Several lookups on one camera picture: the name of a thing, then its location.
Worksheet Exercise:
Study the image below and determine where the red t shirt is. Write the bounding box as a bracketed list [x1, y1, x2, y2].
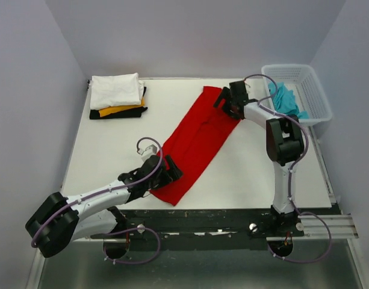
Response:
[151, 86, 240, 205]

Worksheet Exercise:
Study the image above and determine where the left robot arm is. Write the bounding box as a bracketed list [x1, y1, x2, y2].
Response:
[25, 155, 183, 258]

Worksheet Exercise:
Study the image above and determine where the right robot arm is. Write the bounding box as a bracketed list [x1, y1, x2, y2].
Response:
[214, 81, 308, 214]

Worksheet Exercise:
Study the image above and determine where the teal t shirt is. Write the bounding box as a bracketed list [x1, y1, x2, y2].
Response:
[272, 82, 309, 119]

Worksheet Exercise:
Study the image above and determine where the white plastic basket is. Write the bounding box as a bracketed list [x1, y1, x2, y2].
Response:
[261, 64, 332, 126]

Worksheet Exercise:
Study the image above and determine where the folded yellow t shirt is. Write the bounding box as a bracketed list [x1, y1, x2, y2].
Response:
[99, 97, 145, 118]

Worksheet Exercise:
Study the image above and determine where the folded black t shirt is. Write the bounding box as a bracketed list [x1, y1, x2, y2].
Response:
[89, 81, 148, 120]

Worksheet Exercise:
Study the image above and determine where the folded white t shirt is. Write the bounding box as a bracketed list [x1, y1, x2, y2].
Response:
[90, 73, 144, 110]

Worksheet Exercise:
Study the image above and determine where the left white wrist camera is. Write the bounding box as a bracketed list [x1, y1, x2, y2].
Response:
[137, 145, 158, 161]

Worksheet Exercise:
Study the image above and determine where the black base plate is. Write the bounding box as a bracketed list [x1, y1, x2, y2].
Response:
[92, 209, 304, 250]

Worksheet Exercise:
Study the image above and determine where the aluminium mounting rail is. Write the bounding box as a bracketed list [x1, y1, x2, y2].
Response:
[39, 214, 359, 242]

